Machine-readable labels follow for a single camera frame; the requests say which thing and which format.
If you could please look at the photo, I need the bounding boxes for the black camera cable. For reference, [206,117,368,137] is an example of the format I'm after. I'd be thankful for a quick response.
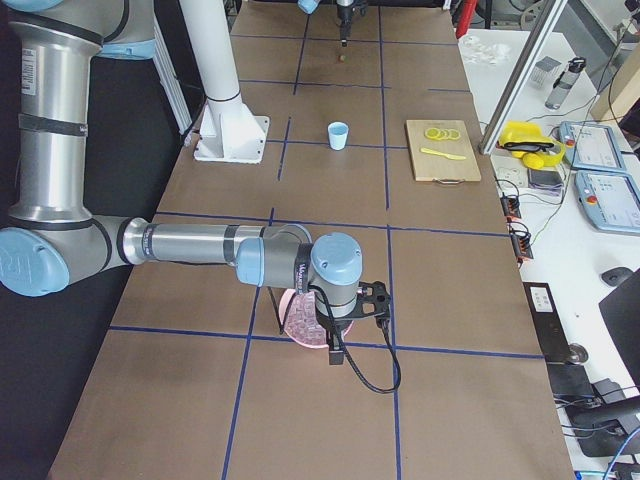
[307,283,402,394]

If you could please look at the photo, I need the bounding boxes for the white camera pole base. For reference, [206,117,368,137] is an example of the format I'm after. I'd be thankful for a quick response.
[180,0,270,164]

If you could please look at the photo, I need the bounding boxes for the light blue cup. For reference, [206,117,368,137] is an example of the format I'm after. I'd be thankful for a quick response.
[327,121,349,151]

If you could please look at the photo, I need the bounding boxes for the clear plastic bags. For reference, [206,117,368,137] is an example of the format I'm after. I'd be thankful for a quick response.
[458,35,511,66]

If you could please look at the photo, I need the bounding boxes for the yellow plastic knife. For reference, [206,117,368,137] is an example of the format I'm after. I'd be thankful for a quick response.
[420,147,467,161]

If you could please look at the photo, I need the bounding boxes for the blue teach pendant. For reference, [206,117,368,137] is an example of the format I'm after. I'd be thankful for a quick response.
[558,121,627,173]
[575,170,639,235]

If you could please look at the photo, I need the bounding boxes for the clear water bottle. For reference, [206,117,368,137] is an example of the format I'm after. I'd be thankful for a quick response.
[545,56,587,110]

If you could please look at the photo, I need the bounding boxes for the black computer mouse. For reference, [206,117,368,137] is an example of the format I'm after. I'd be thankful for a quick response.
[600,266,634,287]

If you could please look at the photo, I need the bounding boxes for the black monitor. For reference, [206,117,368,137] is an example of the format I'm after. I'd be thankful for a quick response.
[599,270,640,385]

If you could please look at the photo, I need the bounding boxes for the clear ice cubes pile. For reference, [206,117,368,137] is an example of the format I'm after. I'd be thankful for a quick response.
[284,291,329,345]

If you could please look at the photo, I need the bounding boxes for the yellow cloth bag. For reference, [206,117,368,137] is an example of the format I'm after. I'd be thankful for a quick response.
[498,121,566,170]

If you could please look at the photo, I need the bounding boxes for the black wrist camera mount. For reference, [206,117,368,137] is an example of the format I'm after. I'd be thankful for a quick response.
[353,281,391,319]

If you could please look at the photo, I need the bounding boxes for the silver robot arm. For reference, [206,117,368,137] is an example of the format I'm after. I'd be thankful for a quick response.
[1,1,184,375]
[297,0,355,47]

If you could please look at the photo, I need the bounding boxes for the wooden cutting board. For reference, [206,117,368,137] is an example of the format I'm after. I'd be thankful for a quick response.
[405,120,481,184]

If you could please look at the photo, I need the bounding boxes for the aluminium frame post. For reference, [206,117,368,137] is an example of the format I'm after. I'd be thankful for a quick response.
[479,0,568,155]

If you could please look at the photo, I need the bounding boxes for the pink bowl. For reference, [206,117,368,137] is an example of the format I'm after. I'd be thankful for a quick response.
[278,288,357,350]

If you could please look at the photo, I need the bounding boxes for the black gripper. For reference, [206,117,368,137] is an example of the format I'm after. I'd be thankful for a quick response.
[337,3,354,47]
[319,312,354,366]

